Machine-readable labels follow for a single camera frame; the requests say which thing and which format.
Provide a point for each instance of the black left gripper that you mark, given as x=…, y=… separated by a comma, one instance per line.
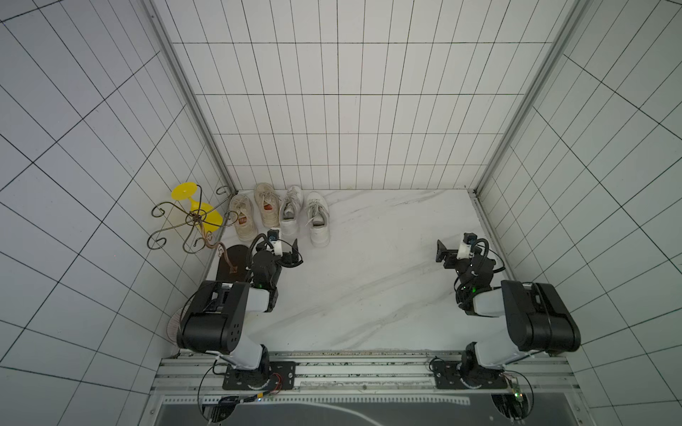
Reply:
x=290, y=258

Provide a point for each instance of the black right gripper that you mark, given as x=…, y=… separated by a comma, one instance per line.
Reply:
x=450, y=256

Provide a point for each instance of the white leather sneaker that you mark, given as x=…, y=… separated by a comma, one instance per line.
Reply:
x=318, y=219
x=290, y=212

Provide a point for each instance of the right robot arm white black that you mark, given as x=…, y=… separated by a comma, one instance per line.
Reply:
x=536, y=319

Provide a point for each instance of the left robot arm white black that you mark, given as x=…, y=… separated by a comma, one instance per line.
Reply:
x=212, y=321

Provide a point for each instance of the dark oval stand base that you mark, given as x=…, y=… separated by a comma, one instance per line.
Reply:
x=232, y=264

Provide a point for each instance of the beige sneaker red label left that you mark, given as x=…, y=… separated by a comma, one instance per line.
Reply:
x=241, y=208

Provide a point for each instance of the beige sneaker red label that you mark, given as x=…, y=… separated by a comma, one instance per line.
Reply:
x=241, y=208
x=268, y=203

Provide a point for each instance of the beige sneaker red label right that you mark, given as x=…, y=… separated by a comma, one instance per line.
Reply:
x=268, y=203

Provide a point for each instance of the scrolled metal wire stand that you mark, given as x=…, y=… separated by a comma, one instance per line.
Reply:
x=174, y=213

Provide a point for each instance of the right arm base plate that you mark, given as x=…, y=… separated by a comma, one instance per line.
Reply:
x=455, y=375

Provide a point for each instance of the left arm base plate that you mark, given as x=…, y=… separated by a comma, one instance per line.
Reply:
x=272, y=376

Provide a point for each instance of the aluminium mounting rail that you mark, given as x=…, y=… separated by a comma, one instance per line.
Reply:
x=364, y=373

